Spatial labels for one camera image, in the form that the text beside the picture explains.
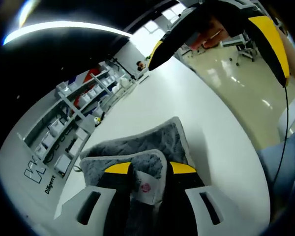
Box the grey plush towel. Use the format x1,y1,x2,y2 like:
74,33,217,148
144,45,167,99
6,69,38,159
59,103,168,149
79,117,195,236

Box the person's right hand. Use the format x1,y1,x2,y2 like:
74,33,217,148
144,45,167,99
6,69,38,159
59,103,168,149
189,16,234,50

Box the grey office chair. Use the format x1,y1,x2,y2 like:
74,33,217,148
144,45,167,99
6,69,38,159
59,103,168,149
236,33,260,66

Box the black stand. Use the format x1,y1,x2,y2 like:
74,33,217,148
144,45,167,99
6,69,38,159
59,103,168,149
112,58,138,81

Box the grey metal storage shelf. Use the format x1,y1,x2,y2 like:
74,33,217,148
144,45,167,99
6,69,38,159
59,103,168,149
22,62,138,177

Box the row of white storage bins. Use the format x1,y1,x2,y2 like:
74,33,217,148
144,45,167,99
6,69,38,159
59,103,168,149
35,71,118,173

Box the person's light blue jeans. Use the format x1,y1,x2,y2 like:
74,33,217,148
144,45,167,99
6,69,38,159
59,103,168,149
257,130,295,212

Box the long ceiling light strip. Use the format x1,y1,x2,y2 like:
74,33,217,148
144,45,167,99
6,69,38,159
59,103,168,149
2,21,133,46

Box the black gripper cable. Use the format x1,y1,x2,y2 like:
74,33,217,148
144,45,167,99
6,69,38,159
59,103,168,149
274,85,290,185

